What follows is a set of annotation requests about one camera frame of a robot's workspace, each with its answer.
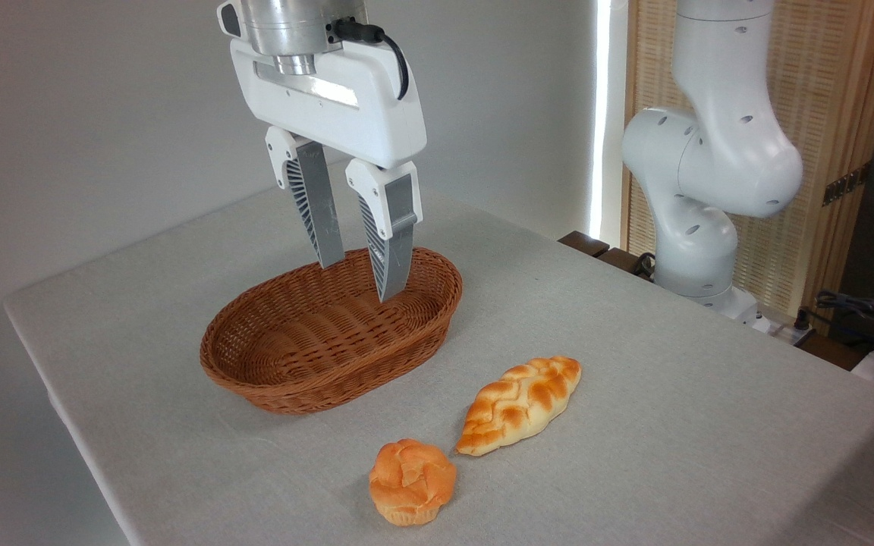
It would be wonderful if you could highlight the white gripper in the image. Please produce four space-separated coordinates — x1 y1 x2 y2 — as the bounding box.
230 38 429 303

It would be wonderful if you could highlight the long braided bread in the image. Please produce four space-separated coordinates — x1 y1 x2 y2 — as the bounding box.
455 356 583 457

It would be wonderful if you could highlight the brown wicker basket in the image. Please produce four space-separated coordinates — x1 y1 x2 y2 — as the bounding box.
200 246 464 416

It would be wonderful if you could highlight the round bread bun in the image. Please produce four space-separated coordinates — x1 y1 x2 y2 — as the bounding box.
369 438 458 528

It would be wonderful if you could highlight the light grey tablecloth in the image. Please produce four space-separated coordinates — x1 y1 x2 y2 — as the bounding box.
3 161 874 546

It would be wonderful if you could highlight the wooden bamboo folding screen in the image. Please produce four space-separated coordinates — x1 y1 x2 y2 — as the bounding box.
622 0 874 321

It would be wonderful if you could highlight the black screen hinge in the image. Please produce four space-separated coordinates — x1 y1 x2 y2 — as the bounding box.
822 165 871 208

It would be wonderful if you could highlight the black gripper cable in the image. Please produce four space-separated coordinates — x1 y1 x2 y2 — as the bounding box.
328 18 410 102

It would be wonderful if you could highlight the black cable bundle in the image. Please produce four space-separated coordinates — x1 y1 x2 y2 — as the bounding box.
795 290 874 359

